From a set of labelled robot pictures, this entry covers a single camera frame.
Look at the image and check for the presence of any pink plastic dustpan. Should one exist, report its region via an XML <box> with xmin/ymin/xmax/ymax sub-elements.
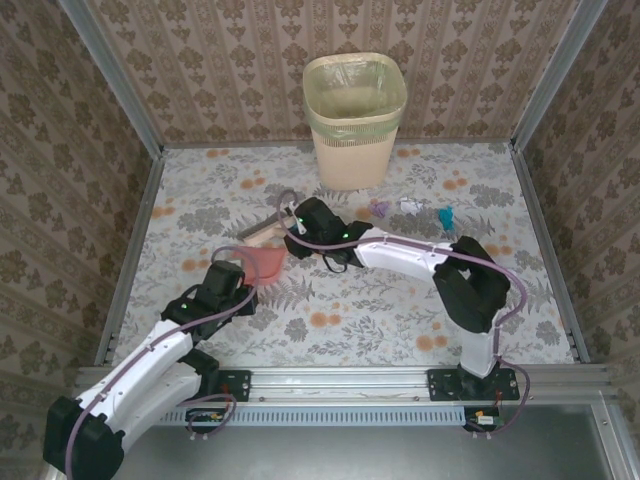
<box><xmin>230</xmin><ymin>243</ymin><xmax>288</xmax><ymax>288</ymax></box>

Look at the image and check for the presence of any aluminium right table side rail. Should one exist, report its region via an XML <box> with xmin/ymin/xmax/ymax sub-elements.
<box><xmin>509</xmin><ymin>144</ymin><xmax>591</xmax><ymax>364</ymax></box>

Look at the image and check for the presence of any aluminium table side rail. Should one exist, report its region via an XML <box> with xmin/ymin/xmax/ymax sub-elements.
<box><xmin>509</xmin><ymin>144</ymin><xmax>591</xmax><ymax>364</ymax></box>
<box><xmin>94</xmin><ymin>149</ymin><xmax>166</xmax><ymax>369</ymax></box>

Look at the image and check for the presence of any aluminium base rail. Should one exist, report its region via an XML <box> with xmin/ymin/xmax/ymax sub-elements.
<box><xmin>73</xmin><ymin>366</ymin><xmax>614</xmax><ymax>404</ymax></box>

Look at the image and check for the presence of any beige plastic waste bin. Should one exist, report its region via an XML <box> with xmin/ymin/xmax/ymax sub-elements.
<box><xmin>302</xmin><ymin>53</ymin><xmax>409</xmax><ymax>190</ymax></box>

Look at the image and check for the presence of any aluminium frame post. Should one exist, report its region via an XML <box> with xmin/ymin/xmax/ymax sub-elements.
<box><xmin>509</xmin><ymin>0</ymin><xmax>609</xmax><ymax>151</ymax></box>
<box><xmin>57</xmin><ymin>0</ymin><xmax>165</xmax><ymax>159</ymax></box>

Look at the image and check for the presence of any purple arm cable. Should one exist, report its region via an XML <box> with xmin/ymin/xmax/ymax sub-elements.
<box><xmin>275</xmin><ymin>189</ymin><xmax>530</xmax><ymax>441</ymax></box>
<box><xmin>63</xmin><ymin>245</ymin><xmax>257</xmax><ymax>476</ymax></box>

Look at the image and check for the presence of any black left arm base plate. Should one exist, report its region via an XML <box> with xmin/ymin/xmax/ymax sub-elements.
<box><xmin>162</xmin><ymin>368</ymin><xmax>252</xmax><ymax>403</ymax></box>

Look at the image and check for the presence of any aluminium left table side rail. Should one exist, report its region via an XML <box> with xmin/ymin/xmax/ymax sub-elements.
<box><xmin>94</xmin><ymin>149</ymin><xmax>166</xmax><ymax>369</ymax></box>

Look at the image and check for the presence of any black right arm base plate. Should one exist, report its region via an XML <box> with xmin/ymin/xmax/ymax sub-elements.
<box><xmin>426</xmin><ymin>368</ymin><xmax>522</xmax><ymax>403</ymax></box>

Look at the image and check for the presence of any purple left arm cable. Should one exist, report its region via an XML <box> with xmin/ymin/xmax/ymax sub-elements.
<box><xmin>63</xmin><ymin>245</ymin><xmax>257</xmax><ymax>476</ymax></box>

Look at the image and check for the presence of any aluminium right frame post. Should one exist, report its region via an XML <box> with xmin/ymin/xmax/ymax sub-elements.
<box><xmin>509</xmin><ymin>0</ymin><xmax>609</xmax><ymax>151</ymax></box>

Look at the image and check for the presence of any green translucent bin liner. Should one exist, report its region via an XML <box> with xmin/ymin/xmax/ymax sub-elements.
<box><xmin>302</xmin><ymin>53</ymin><xmax>409</xmax><ymax>146</ymax></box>

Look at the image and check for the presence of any grey metal sheet panel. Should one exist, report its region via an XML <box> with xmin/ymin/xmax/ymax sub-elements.
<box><xmin>82</xmin><ymin>424</ymin><xmax>601</xmax><ymax>480</ymax></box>

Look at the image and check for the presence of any wooden hand brush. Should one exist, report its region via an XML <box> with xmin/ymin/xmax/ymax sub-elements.
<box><xmin>238</xmin><ymin>208</ymin><xmax>292</xmax><ymax>247</ymax></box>

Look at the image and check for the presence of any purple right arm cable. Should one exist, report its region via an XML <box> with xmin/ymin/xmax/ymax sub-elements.
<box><xmin>275</xmin><ymin>189</ymin><xmax>530</xmax><ymax>441</ymax></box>

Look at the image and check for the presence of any floral patterned tablecloth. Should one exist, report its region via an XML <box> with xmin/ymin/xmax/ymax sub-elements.
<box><xmin>107</xmin><ymin>142</ymin><xmax>576</xmax><ymax>369</ymax></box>

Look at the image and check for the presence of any aluminium left frame post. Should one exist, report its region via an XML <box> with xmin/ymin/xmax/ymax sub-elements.
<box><xmin>57</xmin><ymin>0</ymin><xmax>165</xmax><ymax>159</ymax></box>

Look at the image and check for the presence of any grey slotted cable duct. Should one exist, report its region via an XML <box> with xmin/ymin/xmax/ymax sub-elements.
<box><xmin>91</xmin><ymin>405</ymin><xmax>469</xmax><ymax>427</ymax></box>

